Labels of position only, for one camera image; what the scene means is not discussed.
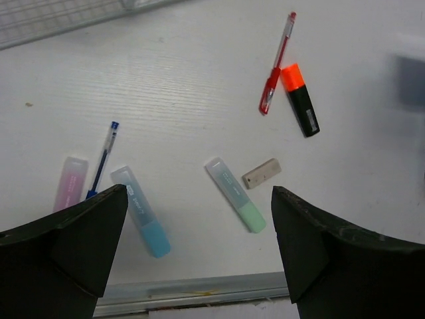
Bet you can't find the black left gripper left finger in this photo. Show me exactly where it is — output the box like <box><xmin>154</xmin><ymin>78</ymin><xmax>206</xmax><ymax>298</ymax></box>
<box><xmin>1</xmin><ymin>184</ymin><xmax>128</xmax><ymax>318</ymax></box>

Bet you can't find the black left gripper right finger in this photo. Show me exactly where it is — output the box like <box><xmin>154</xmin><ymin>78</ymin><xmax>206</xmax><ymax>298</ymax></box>
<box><xmin>271</xmin><ymin>186</ymin><xmax>424</xmax><ymax>318</ymax></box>

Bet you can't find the grey eraser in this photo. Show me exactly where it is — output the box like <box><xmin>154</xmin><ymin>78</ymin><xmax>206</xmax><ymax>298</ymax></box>
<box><xmin>242</xmin><ymin>158</ymin><xmax>282</xmax><ymax>189</ymax></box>

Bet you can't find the pink highlighter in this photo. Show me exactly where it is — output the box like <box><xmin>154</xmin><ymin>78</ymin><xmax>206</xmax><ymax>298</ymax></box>
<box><xmin>53</xmin><ymin>157</ymin><xmax>88</xmax><ymax>213</ymax></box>

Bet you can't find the green highlighter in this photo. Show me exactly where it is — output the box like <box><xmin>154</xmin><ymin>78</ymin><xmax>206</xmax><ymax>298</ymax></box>
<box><xmin>205</xmin><ymin>158</ymin><xmax>266</xmax><ymax>233</ymax></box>

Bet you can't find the blue highlighter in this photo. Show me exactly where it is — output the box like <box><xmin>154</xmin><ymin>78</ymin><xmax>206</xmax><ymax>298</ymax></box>
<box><xmin>110</xmin><ymin>166</ymin><xmax>171</xmax><ymax>258</ymax></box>

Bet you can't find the blue ballpoint pen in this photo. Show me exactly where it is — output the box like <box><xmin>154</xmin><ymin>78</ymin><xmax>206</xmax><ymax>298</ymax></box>
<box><xmin>86</xmin><ymin>121</ymin><xmax>120</xmax><ymax>199</ymax></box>

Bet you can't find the orange black highlighter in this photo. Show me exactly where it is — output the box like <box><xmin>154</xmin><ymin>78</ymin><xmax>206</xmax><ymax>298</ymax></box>
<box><xmin>280</xmin><ymin>63</ymin><xmax>320</xmax><ymax>138</ymax></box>

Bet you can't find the red pen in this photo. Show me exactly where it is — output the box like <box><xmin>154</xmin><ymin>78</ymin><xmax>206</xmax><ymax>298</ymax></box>
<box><xmin>259</xmin><ymin>11</ymin><xmax>297</xmax><ymax>115</ymax></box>

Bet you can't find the white wire file organizer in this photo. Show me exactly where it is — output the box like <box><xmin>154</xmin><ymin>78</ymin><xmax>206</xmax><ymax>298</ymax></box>
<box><xmin>1</xmin><ymin>0</ymin><xmax>176</xmax><ymax>51</ymax></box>

